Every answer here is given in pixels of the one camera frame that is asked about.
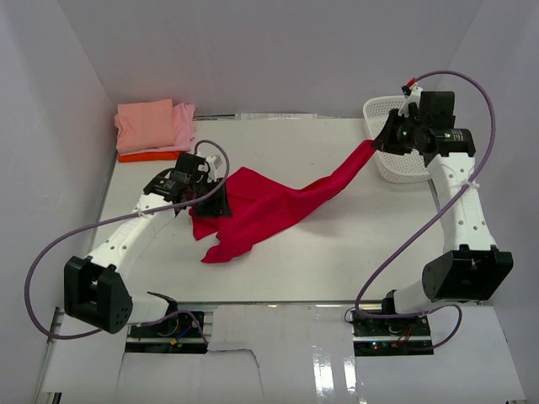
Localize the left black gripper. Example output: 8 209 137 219
189 177 232 218

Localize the red t shirt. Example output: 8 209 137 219
189 140 375 264

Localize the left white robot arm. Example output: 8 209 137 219
63 153 232 336

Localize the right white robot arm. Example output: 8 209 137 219
373 86 514 336

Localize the white plastic basket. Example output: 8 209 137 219
362 95 430 183

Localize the folded orange t shirt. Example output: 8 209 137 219
117 151 181 163

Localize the folded peach t shirt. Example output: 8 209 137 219
115 99 175 154

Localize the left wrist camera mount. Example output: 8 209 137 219
205 155 223 182

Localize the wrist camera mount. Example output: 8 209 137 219
399 77 423 117
205 155 223 182

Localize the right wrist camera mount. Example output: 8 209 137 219
399 77 423 117

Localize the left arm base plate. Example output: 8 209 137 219
125 311 213 354

